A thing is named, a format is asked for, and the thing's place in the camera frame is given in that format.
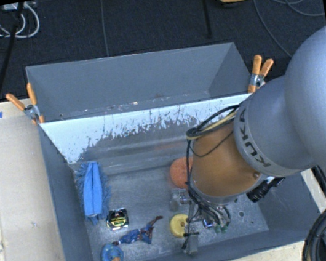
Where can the yellow round disc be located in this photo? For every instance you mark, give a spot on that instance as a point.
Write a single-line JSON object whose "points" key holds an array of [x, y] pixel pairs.
{"points": [[176, 225]]}

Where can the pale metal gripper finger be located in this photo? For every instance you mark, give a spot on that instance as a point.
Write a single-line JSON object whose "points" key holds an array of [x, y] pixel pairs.
{"points": [[179, 199], [191, 243]]}

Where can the black cylinder on white bracket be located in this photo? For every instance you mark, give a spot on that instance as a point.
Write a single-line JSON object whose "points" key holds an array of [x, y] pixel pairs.
{"points": [[259, 191]]}

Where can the pale wood board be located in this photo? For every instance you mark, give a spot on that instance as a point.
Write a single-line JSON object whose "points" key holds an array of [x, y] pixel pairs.
{"points": [[23, 207]]}

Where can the blue microfibre duster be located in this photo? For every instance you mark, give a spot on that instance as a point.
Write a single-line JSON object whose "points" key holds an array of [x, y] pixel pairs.
{"points": [[92, 189]]}

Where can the blue rubber duck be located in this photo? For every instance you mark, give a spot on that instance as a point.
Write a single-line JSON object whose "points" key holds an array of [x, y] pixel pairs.
{"points": [[111, 256]]}

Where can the orange ball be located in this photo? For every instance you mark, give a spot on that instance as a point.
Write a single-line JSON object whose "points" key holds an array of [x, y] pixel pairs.
{"points": [[179, 174]]}

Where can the black and yellow tape measure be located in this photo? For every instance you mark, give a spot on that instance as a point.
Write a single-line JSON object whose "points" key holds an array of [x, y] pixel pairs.
{"points": [[117, 219]]}

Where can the grey metal bin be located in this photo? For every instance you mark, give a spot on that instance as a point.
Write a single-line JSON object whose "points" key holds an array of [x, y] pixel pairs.
{"points": [[129, 79]]}

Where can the blue toy figure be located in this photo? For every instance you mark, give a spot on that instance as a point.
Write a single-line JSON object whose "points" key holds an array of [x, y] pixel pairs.
{"points": [[134, 235]]}

